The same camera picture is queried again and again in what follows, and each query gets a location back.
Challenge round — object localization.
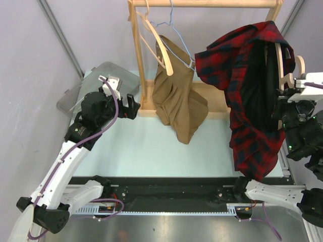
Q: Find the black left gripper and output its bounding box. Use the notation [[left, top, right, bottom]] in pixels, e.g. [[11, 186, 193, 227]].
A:
[[97, 86, 140, 128]]

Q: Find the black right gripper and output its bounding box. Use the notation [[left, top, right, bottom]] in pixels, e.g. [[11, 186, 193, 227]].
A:
[[269, 86, 314, 154]]

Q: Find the wooden hanger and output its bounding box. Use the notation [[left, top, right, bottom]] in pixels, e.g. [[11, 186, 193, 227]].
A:
[[262, 41, 306, 132], [128, 1, 174, 76]]

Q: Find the brown skirt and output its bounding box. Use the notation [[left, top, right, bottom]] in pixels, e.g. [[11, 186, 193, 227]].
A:
[[152, 35, 209, 144]]

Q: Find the red plaid cloth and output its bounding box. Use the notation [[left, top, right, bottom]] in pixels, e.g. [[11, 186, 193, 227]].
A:
[[195, 21, 295, 181]]

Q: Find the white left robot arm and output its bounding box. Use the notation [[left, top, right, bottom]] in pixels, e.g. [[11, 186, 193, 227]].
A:
[[16, 91, 140, 234]]

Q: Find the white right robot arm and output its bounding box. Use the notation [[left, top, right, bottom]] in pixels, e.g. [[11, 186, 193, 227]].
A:
[[233, 83, 322, 227]]

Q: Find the grey plastic bin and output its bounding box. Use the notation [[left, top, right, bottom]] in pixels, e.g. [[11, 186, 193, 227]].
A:
[[57, 62, 140, 119]]

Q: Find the wooden clothes rack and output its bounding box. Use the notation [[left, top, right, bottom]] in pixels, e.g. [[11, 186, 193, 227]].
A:
[[128, 1, 283, 119]]

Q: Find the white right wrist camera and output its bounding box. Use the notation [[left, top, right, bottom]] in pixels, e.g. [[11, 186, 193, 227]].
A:
[[288, 72, 322, 103]]

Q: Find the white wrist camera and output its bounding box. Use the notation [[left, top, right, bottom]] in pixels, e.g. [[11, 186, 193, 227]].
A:
[[98, 76, 122, 100], [288, 72, 322, 103]]

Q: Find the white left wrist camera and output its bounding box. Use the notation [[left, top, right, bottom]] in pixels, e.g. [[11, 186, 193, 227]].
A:
[[98, 76, 122, 100]]

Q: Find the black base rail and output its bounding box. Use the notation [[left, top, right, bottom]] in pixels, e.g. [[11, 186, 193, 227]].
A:
[[70, 176, 276, 214]]

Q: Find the left aluminium frame post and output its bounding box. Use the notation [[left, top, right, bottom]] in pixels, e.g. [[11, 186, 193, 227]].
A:
[[37, 0, 84, 80]]

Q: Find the grey aluminium frame post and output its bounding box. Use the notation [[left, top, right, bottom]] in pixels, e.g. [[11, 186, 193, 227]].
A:
[[275, 0, 305, 37]]

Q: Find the white slotted cable duct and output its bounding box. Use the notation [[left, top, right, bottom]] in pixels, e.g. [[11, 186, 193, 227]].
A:
[[74, 205, 237, 216]]

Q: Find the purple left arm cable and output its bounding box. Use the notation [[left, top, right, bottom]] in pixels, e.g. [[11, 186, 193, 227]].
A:
[[27, 76, 121, 240]]

